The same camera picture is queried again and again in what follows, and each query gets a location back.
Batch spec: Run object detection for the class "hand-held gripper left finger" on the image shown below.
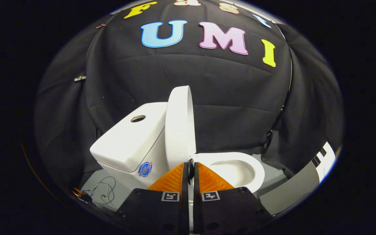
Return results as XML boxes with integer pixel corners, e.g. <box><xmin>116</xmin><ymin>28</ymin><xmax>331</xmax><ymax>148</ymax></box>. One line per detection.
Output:
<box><xmin>116</xmin><ymin>163</ymin><xmax>190</xmax><ymax>235</ymax></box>

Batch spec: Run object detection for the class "orange and black device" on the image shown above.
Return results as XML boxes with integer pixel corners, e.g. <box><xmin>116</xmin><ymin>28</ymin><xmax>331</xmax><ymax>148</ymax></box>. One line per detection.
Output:
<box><xmin>71</xmin><ymin>187</ymin><xmax>92</xmax><ymax>203</ymax></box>

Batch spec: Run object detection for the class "thin black looped cable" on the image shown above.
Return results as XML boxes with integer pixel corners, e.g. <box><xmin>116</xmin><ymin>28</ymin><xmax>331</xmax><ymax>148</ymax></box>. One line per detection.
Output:
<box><xmin>85</xmin><ymin>176</ymin><xmax>118</xmax><ymax>210</ymax></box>

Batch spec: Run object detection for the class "white toilet lid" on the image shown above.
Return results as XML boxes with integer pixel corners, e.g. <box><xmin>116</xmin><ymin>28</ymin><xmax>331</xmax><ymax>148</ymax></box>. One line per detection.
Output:
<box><xmin>164</xmin><ymin>86</ymin><xmax>196</xmax><ymax>171</ymax></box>

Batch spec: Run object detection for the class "grey and white striped board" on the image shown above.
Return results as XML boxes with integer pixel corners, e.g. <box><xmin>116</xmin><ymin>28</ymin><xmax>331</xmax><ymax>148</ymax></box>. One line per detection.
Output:
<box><xmin>259</xmin><ymin>141</ymin><xmax>337</xmax><ymax>216</ymax></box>

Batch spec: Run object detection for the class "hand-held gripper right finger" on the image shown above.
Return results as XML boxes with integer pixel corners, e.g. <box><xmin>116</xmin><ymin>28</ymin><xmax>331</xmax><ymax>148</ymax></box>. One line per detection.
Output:
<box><xmin>193</xmin><ymin>162</ymin><xmax>272</xmax><ymax>235</ymax></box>

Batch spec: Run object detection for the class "white ceramic toilet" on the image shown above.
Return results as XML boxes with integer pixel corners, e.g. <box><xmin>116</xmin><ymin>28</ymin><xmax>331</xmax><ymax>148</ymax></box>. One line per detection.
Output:
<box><xmin>89</xmin><ymin>102</ymin><xmax>265</xmax><ymax>194</ymax></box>

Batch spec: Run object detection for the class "black backdrop cloth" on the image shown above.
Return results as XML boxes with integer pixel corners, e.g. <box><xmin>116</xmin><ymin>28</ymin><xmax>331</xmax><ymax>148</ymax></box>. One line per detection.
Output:
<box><xmin>35</xmin><ymin>0</ymin><xmax>343</xmax><ymax>190</ymax></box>

